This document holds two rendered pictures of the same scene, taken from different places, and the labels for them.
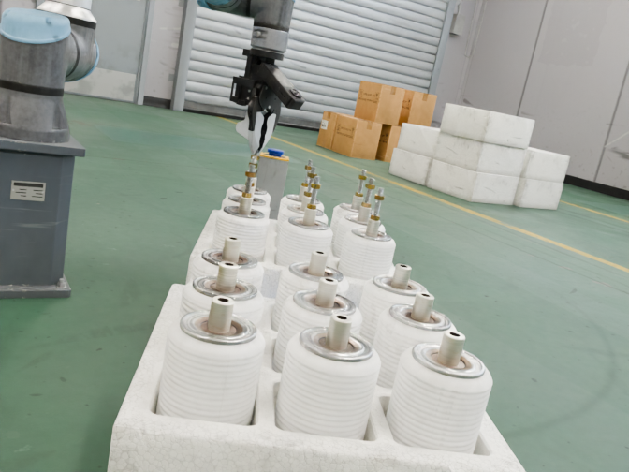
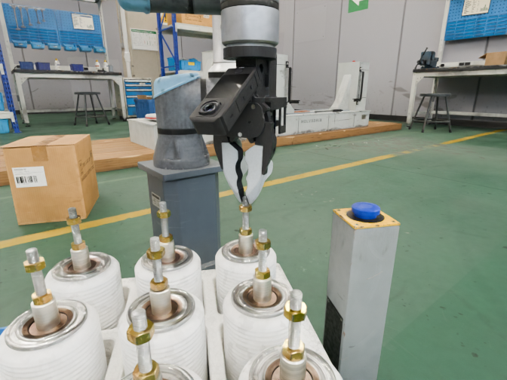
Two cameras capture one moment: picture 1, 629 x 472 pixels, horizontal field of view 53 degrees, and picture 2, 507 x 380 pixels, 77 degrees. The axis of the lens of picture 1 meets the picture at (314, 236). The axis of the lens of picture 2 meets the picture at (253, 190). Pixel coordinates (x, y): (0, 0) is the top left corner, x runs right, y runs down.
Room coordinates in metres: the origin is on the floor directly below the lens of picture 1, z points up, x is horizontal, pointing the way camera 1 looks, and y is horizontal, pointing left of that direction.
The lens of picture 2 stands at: (1.32, -0.29, 0.49)
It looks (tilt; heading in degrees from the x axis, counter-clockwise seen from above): 17 degrees down; 85
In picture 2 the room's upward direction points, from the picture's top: straight up
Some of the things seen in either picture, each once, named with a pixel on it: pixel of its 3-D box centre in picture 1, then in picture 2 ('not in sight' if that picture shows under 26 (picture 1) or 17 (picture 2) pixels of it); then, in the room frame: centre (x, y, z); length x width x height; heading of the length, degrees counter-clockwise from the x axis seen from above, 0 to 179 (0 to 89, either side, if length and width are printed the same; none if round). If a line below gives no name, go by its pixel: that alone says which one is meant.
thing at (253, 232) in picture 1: (236, 260); (92, 319); (1.11, 0.13, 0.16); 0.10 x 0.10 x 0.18
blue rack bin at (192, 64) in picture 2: not in sight; (184, 64); (0.71, 5.37, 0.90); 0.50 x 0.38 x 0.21; 124
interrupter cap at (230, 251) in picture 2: (249, 190); (245, 250); (1.35, 0.16, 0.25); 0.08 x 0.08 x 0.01
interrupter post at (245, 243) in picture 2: not in sight; (245, 243); (1.35, 0.16, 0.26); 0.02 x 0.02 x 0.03
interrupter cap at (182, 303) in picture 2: (305, 211); (161, 309); (1.24, 0.03, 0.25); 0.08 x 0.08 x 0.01
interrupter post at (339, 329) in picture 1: (338, 332); not in sight; (0.59, -0.04, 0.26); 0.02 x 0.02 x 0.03
